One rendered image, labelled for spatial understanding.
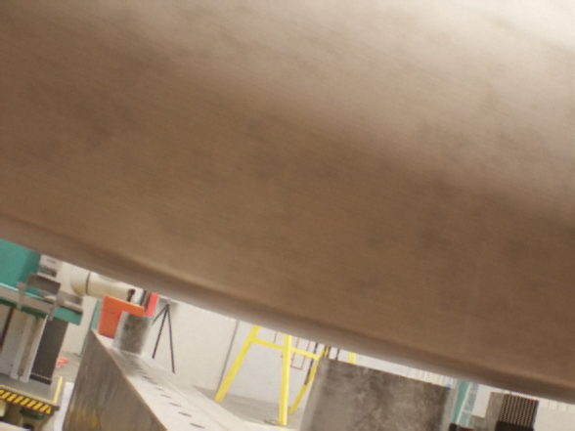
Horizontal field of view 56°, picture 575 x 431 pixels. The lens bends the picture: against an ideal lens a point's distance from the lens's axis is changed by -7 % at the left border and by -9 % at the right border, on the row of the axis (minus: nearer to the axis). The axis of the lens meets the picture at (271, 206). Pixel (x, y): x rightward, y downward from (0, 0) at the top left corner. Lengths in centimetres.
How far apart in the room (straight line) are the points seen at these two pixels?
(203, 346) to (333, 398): 941
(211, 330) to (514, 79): 887
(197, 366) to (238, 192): 888
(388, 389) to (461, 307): 69
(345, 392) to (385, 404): 2
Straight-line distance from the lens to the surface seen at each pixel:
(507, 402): 172
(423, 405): 30
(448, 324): 97
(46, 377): 296
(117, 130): 84
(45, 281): 234
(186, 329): 947
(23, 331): 284
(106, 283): 251
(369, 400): 30
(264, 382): 1059
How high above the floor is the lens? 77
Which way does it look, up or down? 14 degrees up
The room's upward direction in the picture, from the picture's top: 16 degrees clockwise
